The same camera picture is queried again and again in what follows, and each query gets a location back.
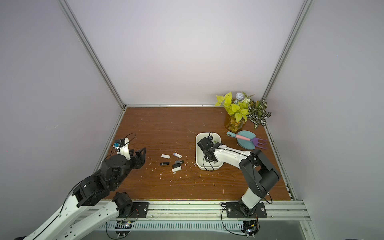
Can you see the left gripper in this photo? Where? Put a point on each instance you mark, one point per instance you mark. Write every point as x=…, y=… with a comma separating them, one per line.
x=138, y=164

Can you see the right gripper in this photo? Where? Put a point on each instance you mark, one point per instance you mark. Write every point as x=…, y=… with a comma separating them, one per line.
x=205, y=145

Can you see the white storage box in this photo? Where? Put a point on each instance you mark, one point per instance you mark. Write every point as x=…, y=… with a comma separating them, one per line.
x=199, y=154

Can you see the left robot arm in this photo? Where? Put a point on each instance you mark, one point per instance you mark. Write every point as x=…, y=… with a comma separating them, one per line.
x=64, y=223

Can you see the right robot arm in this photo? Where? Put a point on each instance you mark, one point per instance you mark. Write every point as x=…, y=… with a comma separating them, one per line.
x=260, y=174

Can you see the white silver usb drive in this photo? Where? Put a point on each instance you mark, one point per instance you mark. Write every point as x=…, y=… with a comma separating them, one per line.
x=177, y=155

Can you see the black swivel usb drive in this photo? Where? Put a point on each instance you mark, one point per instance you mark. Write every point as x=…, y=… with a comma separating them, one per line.
x=177, y=164

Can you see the teal dustpan plate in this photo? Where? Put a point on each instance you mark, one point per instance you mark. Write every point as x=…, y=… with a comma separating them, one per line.
x=246, y=144

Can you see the potted green plant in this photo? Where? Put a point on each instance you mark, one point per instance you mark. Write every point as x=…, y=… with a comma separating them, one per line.
x=242, y=109

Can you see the purple toy fork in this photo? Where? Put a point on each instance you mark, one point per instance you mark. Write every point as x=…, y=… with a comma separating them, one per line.
x=259, y=143

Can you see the left connector board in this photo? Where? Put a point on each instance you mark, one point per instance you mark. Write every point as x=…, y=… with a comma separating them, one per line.
x=123, y=228

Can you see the connector board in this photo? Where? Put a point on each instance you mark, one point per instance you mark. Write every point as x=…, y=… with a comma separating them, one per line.
x=251, y=228
x=123, y=228

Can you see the right connector board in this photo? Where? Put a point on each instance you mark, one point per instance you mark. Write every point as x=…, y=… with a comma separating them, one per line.
x=251, y=228

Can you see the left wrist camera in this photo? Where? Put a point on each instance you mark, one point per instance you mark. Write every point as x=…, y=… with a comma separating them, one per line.
x=122, y=147

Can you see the pink teal handled brush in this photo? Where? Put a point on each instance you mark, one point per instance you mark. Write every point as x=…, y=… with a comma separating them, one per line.
x=233, y=135

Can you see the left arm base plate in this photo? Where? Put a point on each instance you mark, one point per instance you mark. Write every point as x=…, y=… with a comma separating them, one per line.
x=134, y=210

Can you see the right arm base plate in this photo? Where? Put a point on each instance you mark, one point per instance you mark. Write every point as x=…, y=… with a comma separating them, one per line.
x=235, y=210

